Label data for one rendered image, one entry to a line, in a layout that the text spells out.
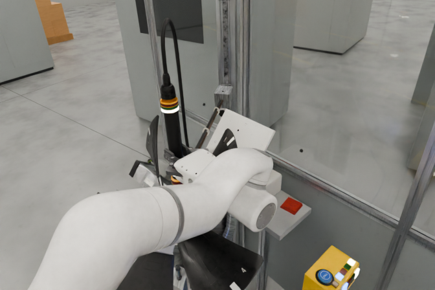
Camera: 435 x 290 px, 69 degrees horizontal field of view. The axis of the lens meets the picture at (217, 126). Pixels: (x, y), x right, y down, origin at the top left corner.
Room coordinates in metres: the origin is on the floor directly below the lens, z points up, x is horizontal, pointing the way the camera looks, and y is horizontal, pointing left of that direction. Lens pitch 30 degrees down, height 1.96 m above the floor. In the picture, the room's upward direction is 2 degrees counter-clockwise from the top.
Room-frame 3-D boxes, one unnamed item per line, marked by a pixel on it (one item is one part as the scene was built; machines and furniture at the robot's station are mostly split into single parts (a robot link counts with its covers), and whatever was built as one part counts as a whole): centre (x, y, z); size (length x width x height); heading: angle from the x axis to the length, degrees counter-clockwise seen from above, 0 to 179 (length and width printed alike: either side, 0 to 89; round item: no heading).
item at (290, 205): (1.11, -0.34, 0.87); 0.08 x 0.08 x 0.02; 48
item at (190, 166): (0.62, 0.04, 1.48); 0.11 x 0.10 x 0.07; 41
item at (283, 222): (1.15, -0.22, 0.85); 0.36 x 0.24 x 0.03; 41
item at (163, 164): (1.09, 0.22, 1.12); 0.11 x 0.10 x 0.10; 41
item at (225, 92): (1.31, -0.04, 1.36); 0.10 x 0.07 x 0.08; 166
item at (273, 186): (1.23, -0.20, 0.92); 0.17 x 0.16 x 0.11; 131
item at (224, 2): (1.36, -0.05, 1.48); 0.05 x 0.03 x 0.62; 76
